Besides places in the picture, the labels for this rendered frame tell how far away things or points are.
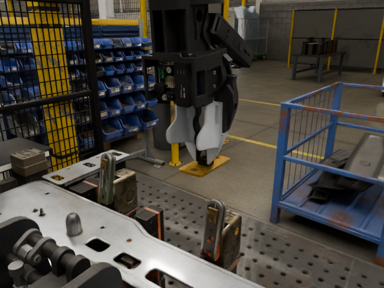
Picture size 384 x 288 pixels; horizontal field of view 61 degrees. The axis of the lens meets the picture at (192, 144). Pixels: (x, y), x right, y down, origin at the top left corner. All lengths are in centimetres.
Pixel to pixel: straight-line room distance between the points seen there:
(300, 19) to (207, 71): 1265
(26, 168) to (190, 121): 76
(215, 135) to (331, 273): 85
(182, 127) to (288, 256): 86
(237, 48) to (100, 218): 55
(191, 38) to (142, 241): 49
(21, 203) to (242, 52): 72
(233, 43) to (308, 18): 1248
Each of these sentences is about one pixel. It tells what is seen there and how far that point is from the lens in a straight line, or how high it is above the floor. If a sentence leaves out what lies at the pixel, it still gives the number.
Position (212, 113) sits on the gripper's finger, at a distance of 40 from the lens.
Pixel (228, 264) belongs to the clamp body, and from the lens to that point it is 75.
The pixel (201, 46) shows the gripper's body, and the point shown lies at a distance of 39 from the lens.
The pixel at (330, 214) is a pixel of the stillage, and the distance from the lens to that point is 260.
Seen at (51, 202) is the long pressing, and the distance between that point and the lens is 94.
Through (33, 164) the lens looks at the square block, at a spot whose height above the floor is 103.
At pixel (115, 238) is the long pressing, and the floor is 100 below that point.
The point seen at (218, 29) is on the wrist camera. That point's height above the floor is 143.
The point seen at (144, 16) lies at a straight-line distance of 498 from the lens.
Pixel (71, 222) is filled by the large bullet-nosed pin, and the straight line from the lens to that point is 77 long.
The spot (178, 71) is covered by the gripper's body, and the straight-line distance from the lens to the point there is 35.
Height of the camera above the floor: 143
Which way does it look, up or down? 20 degrees down
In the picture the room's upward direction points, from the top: straight up
